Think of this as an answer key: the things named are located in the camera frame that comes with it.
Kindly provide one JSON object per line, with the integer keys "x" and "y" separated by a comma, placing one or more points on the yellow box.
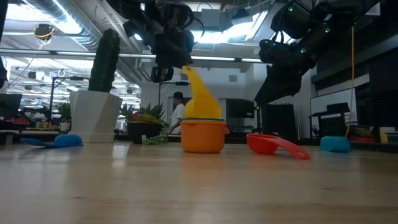
{"x": 384, "y": 137}

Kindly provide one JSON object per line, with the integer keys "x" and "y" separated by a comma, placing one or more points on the small potted plant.
{"x": 64, "y": 112}

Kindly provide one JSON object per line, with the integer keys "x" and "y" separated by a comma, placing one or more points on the silver ceiling duct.
{"x": 84, "y": 31}

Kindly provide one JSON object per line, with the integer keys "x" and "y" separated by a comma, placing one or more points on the yellow measuring cup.
{"x": 202, "y": 105}

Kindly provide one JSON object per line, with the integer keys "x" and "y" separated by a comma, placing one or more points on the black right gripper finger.
{"x": 267, "y": 90}
{"x": 290, "y": 85}

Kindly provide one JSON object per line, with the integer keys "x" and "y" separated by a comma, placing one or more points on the person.
{"x": 178, "y": 115}

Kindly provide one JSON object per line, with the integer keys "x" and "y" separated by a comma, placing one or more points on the small teal measuring cup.
{"x": 335, "y": 144}

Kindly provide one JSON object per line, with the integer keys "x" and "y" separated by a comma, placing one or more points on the white faceted plant pot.
{"x": 93, "y": 115}

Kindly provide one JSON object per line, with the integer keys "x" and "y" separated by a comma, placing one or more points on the dark round plant pot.
{"x": 140, "y": 130}

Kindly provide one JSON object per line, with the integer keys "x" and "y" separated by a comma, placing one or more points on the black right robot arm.
{"x": 342, "y": 12}

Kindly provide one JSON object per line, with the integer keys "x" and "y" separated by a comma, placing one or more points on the black upright panel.
{"x": 280, "y": 124}

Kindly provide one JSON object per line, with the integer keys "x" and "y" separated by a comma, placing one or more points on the dark monitor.
{"x": 11, "y": 104}

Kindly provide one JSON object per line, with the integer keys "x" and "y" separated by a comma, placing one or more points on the red bin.
{"x": 362, "y": 139}

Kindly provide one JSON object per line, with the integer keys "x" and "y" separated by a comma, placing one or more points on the red measuring cup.
{"x": 264, "y": 144}

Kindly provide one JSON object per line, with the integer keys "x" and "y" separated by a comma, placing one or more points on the tall green cactus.
{"x": 105, "y": 68}

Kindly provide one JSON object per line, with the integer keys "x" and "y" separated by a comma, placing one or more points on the long ceiling light bar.
{"x": 217, "y": 58}

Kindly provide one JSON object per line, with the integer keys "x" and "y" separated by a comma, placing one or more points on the black wall screen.
{"x": 239, "y": 109}

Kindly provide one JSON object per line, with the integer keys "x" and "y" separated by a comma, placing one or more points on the black perforated cart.
{"x": 332, "y": 124}

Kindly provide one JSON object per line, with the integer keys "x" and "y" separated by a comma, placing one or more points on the black camera stand frame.
{"x": 182, "y": 83}

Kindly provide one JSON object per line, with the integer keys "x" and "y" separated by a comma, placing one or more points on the orange measuring cup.
{"x": 202, "y": 137}

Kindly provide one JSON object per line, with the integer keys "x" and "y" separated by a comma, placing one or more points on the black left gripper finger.
{"x": 161, "y": 74}
{"x": 183, "y": 60}

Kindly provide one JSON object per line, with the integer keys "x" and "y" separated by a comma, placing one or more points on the blue measuring cup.
{"x": 66, "y": 140}

